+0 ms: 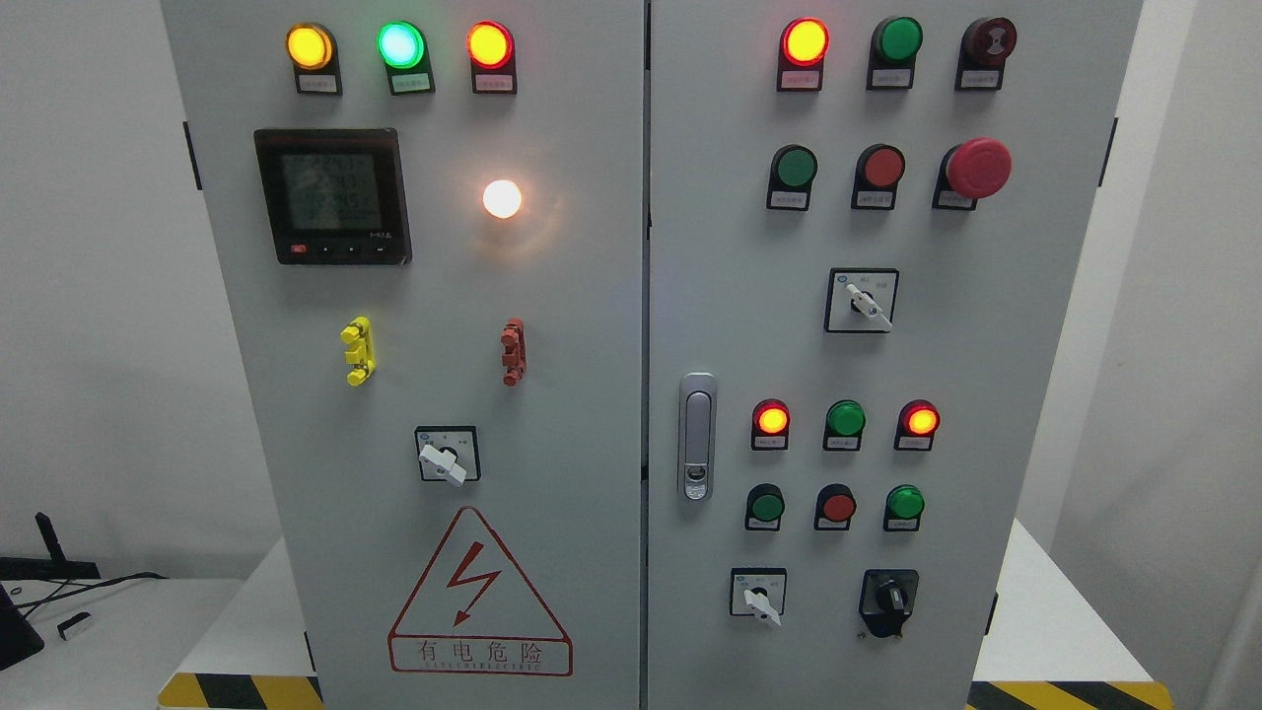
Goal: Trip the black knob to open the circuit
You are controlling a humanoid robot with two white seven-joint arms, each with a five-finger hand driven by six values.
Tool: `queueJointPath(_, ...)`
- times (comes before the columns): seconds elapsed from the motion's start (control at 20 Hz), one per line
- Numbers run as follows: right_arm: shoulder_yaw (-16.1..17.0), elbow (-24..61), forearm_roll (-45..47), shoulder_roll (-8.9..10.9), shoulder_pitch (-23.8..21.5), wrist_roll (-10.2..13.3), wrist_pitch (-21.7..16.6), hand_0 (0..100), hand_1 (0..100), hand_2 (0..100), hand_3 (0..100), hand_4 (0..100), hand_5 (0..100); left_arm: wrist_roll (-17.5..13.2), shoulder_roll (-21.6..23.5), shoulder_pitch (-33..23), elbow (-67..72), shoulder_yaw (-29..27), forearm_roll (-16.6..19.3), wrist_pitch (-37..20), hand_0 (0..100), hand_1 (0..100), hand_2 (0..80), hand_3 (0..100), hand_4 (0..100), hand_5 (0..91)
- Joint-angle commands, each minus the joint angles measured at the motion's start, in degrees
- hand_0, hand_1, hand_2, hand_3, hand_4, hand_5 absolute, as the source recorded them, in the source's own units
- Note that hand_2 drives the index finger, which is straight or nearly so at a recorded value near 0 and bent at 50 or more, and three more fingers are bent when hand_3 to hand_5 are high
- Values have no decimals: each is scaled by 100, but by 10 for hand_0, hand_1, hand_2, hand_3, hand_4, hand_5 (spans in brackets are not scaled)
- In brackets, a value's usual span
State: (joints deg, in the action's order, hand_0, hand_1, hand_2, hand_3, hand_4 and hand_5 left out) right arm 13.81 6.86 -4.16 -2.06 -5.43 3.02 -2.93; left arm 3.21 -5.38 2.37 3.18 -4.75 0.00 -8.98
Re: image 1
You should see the black rotary knob switch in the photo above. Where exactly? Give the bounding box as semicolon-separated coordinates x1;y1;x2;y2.
858;569;920;638

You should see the grey electrical control cabinet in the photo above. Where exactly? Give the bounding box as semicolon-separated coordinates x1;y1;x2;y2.
162;1;1142;709

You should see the red indicator light middle left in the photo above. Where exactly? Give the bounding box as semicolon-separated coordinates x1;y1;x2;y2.
751;399;793;451

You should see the green push button lower left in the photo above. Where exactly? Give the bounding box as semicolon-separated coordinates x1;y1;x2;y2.
745;482;786;532

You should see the green push button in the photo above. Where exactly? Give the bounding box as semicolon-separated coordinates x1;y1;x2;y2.
882;484;928;533
766;144;817;211
745;482;786;532

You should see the white glowing lamp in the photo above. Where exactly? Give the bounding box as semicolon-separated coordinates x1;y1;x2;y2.
482;178;524;219

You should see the green indicator light middle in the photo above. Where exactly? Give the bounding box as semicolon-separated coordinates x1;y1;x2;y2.
823;399;867;451

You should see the green push button upper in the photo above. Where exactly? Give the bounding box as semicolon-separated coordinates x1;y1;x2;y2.
766;144;817;211

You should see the red push button lower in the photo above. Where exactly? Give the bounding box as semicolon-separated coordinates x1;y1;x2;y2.
814;482;857;532

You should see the red push button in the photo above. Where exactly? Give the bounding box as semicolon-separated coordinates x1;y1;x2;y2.
851;143;906;211
814;482;857;532

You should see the red indicator light middle right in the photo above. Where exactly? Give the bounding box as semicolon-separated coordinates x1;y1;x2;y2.
893;399;941;451

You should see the red high voltage warning sticker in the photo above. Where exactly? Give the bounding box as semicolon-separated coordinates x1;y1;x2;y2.
387;504;573;675

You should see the green push button lower right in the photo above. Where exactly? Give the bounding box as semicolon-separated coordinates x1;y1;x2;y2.
882;484;928;533

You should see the red push button upper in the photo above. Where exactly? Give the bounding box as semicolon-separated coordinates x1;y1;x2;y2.
851;143;906;211

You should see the black digital power meter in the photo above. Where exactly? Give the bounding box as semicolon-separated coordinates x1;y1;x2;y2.
252;127;413;265

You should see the red ringed indicator light left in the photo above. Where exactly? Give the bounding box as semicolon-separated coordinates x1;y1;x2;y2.
467;20;517;95

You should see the red indicator light right door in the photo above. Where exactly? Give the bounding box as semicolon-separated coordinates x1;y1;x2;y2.
776;16;830;93

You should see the green lit indicator light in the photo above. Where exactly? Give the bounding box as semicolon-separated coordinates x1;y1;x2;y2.
376;20;435;96

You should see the red emergency stop mushroom button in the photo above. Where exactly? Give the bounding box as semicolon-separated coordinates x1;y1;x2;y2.
933;136;1013;211

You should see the green indicator light top right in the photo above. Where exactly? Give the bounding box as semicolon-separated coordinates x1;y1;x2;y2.
866;15;924;91

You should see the yellow indicator light top left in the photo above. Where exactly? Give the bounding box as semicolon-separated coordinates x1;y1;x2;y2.
286;23;342;96

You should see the dark red buzzer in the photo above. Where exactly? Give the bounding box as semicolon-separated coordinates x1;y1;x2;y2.
954;16;1017;93

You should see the white platform with hazard stripes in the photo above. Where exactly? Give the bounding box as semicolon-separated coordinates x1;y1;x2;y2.
158;523;1172;709

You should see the black monitor stand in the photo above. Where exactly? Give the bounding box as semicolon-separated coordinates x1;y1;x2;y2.
1;512;101;581

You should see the small white black device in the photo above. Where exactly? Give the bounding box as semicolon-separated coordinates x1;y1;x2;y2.
57;610;93;642

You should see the black object at left edge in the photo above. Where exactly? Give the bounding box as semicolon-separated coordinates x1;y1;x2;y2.
0;586;45;671

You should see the silver door handle lock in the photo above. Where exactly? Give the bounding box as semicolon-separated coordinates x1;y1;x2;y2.
676;372;717;502

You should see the left door selector switch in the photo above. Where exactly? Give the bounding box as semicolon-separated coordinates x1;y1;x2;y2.
414;424;481;488

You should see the upper right selector switch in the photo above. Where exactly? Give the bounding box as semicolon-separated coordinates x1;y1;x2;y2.
824;269;900;333

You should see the lower white selector switch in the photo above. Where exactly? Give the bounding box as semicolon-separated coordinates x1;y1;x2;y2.
729;567;786;629

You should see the black cable on desk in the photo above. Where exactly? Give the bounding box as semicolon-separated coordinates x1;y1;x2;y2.
0;571;169;622

